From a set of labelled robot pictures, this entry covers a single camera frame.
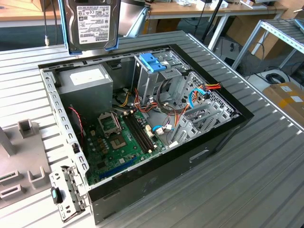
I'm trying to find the green motherboard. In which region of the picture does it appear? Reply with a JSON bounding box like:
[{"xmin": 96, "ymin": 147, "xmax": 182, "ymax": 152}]
[{"xmin": 84, "ymin": 110, "xmax": 167, "ymax": 185}]

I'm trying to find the blue data wire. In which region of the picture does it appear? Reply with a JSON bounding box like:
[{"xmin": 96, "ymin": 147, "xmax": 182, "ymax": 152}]
[{"xmin": 188, "ymin": 87, "xmax": 205, "ymax": 108}]

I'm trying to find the grey metal shelf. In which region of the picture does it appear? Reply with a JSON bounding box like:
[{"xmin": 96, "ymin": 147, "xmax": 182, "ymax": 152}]
[{"xmin": 231, "ymin": 18, "xmax": 304, "ymax": 71}]

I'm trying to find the metal disk bay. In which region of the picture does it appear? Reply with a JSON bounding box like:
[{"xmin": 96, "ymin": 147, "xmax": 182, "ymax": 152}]
[{"xmin": 170, "ymin": 71, "xmax": 239, "ymax": 145}]

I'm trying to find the metal socket cover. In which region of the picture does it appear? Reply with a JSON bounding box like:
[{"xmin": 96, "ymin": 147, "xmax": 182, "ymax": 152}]
[{"xmin": 97, "ymin": 112, "xmax": 122, "ymax": 137}]

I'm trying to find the silver hinged slot bracket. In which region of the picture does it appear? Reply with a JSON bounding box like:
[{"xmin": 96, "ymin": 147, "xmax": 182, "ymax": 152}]
[{"xmin": 48, "ymin": 165, "xmax": 92, "ymax": 223}]

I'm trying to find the red yellow power wire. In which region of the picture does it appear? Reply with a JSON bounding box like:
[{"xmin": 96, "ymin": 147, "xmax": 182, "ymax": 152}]
[{"xmin": 174, "ymin": 82, "xmax": 222, "ymax": 126}]

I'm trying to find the black open PC case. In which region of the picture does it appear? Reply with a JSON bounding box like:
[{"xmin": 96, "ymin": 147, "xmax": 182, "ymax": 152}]
[{"xmin": 38, "ymin": 43, "xmax": 255, "ymax": 226}]

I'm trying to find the grey parts rack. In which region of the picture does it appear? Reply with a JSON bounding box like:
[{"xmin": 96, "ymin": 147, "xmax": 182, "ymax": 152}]
[{"xmin": 0, "ymin": 120, "xmax": 52, "ymax": 209}]

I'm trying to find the black wire loop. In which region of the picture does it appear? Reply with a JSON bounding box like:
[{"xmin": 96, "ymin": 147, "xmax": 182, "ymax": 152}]
[{"xmin": 156, "ymin": 78, "xmax": 183, "ymax": 117}]

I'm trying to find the black teal bracket latch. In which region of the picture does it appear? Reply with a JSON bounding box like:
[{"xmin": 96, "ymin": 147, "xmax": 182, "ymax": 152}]
[{"xmin": 50, "ymin": 186, "xmax": 64, "ymax": 205}]

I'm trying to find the black camera cable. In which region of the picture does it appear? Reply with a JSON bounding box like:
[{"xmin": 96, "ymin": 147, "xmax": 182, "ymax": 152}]
[{"xmin": 42, "ymin": 0, "xmax": 59, "ymax": 48}]

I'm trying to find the red black wire bundle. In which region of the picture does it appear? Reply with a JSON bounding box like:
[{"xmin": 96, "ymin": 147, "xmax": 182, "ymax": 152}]
[{"xmin": 133, "ymin": 88, "xmax": 159, "ymax": 114}]

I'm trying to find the black slanted pole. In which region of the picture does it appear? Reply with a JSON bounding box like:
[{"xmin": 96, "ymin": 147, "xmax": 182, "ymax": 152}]
[{"xmin": 201, "ymin": 0, "xmax": 224, "ymax": 43}]

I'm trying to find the small brown cardboard box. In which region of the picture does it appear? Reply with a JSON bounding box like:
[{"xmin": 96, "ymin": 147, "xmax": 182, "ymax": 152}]
[{"xmin": 155, "ymin": 19, "xmax": 181, "ymax": 34}]

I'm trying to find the short blue wire white plug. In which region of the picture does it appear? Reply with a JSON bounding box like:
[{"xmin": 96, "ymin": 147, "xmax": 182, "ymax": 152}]
[{"xmin": 152, "ymin": 124, "xmax": 175, "ymax": 136}]

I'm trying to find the yellow orange wire bundle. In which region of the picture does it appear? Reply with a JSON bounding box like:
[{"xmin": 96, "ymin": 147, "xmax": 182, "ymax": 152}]
[{"xmin": 116, "ymin": 91, "xmax": 131, "ymax": 108}]

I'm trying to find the grey power supply unit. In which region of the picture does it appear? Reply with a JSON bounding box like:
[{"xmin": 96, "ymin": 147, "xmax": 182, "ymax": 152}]
[{"xmin": 57, "ymin": 63, "xmax": 114, "ymax": 119}]

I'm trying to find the thin metal locking lever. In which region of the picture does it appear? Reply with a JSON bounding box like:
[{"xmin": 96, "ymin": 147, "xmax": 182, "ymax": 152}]
[{"xmin": 113, "ymin": 111, "xmax": 123, "ymax": 133}]

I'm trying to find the thin red fan wire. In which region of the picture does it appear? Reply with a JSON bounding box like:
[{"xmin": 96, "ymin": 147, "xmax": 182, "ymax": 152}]
[{"xmin": 68, "ymin": 106, "xmax": 84, "ymax": 138}]

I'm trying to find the patterned brown box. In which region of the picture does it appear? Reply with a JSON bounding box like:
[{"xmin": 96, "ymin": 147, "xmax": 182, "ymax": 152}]
[{"xmin": 30, "ymin": 0, "xmax": 60, "ymax": 12}]

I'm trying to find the black RAM slot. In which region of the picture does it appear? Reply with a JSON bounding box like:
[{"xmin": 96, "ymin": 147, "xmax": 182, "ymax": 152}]
[
  {"xmin": 129, "ymin": 111, "xmax": 159, "ymax": 150},
  {"xmin": 122, "ymin": 113, "xmax": 152, "ymax": 154}
]

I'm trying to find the blue expansion slot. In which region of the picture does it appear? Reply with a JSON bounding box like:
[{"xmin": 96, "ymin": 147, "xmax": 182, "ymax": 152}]
[{"xmin": 99, "ymin": 156, "xmax": 138, "ymax": 179}]

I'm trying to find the black cable coil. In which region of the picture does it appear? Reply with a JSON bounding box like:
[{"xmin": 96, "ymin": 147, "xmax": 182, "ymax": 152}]
[{"xmin": 265, "ymin": 73, "xmax": 290, "ymax": 84}]

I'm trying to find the wooden desk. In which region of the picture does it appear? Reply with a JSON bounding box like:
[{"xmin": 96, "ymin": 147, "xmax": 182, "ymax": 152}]
[
  {"xmin": 147, "ymin": 1, "xmax": 289, "ymax": 52},
  {"xmin": 0, "ymin": 0, "xmax": 60, "ymax": 28}
]

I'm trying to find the hard disk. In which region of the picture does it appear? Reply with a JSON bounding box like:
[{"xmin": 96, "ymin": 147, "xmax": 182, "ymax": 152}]
[{"xmin": 58, "ymin": 0, "xmax": 122, "ymax": 56}]

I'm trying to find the blue plastic drive latch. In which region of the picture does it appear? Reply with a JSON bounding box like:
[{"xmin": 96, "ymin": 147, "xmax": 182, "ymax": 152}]
[{"xmin": 139, "ymin": 53, "xmax": 168, "ymax": 73}]

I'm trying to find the labelled cardboard box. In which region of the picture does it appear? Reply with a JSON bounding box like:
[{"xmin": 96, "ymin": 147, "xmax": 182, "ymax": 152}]
[{"xmin": 262, "ymin": 82, "xmax": 304, "ymax": 122}]

